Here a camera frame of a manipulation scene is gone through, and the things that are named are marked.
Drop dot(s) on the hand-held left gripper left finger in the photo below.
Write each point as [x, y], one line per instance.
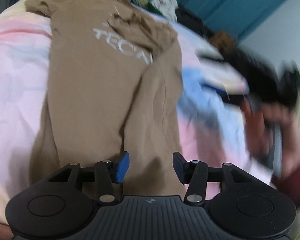
[122, 168]

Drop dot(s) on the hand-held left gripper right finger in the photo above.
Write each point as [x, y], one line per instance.
[179, 168]

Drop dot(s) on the brown paper bag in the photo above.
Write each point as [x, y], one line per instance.
[222, 38]

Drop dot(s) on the blue curtain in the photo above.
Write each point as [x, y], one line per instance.
[227, 0]

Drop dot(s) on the pastel tie-dye blanket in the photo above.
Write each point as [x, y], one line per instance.
[15, 80]

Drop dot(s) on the tan t-shirt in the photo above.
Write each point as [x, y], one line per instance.
[90, 92]

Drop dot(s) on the person's right forearm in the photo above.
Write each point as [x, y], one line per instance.
[297, 185]

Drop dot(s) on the white garment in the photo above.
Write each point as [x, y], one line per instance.
[165, 7]

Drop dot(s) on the person's right hand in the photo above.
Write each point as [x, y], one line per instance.
[262, 130]

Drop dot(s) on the yellow-green garment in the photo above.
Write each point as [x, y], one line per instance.
[141, 0]

